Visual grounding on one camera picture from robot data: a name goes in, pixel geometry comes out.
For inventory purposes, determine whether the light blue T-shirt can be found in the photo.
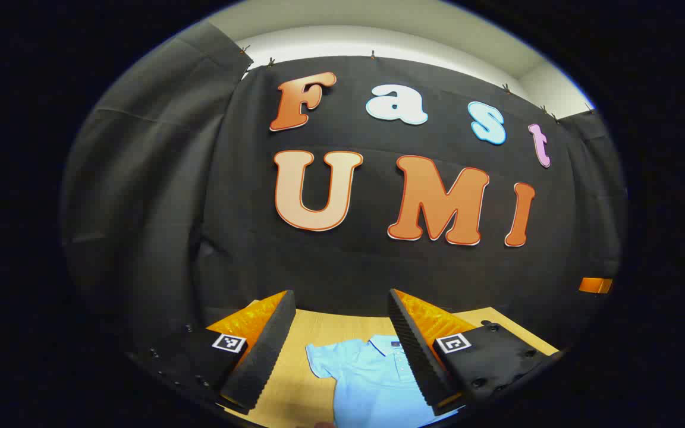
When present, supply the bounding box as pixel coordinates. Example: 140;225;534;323
306;336;468;428

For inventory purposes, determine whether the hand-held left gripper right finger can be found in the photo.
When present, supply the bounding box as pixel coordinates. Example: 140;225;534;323
388;288;563;417

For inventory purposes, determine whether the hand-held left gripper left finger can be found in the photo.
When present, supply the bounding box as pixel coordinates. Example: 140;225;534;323
131;289;297;416

